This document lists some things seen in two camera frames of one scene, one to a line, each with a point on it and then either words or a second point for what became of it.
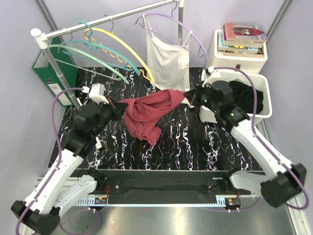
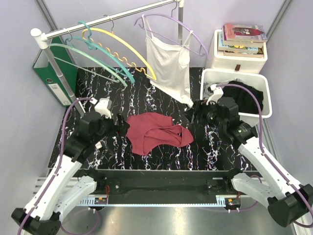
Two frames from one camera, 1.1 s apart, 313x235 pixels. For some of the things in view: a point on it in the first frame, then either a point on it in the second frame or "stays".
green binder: [66, 62] stays
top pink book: [244, 33] stays
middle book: [232, 49] stays
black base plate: [169, 182] stays
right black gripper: [196, 92] -> [199, 109]
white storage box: [216, 59] stays
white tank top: [168, 64] stays
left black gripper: [118, 108] -> [122, 128]
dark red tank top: [142, 113] -> [147, 130]
